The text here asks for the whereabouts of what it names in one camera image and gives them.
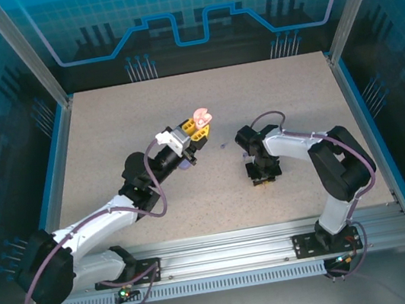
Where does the pink earbud charging case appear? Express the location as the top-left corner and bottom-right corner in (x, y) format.
(190, 105), (215, 130)

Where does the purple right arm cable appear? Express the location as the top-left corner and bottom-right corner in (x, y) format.
(248, 95), (394, 292)

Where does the right power connector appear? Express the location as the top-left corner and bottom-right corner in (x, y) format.
(328, 250), (359, 267)

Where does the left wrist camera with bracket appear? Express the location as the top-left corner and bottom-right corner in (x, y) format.
(153, 127), (179, 148)

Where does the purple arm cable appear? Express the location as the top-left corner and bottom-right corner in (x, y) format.
(2, 138), (185, 304)
(248, 95), (394, 292)

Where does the aluminium mounting rail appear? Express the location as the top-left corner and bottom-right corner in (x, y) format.
(23, 203), (405, 303)

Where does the right aluminium frame post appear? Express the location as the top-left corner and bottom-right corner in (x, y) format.
(319, 0), (405, 66)

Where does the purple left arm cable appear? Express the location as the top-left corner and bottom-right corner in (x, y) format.
(2, 138), (185, 304)

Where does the aluminium frame post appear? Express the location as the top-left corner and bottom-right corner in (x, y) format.
(319, 0), (405, 66)
(0, 0), (75, 117)

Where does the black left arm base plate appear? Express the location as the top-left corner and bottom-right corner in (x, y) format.
(91, 256), (165, 292)

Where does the aluminium side rail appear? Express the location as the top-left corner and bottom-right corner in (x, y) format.
(14, 97), (100, 274)
(325, 43), (405, 224)

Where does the left power connector with light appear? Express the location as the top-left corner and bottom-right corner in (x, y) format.
(113, 283), (140, 304)

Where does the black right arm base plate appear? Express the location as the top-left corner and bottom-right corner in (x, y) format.
(291, 225), (362, 261)

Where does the right aluminium side rail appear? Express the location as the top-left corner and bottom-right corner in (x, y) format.
(325, 43), (405, 224)

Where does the perforated aluminium cable duct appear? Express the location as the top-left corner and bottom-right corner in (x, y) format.
(44, 259), (330, 304)

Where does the left aluminium side rail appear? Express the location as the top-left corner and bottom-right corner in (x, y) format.
(14, 97), (100, 274)

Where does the left aluminium frame post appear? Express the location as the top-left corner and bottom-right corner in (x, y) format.
(0, 0), (75, 117)

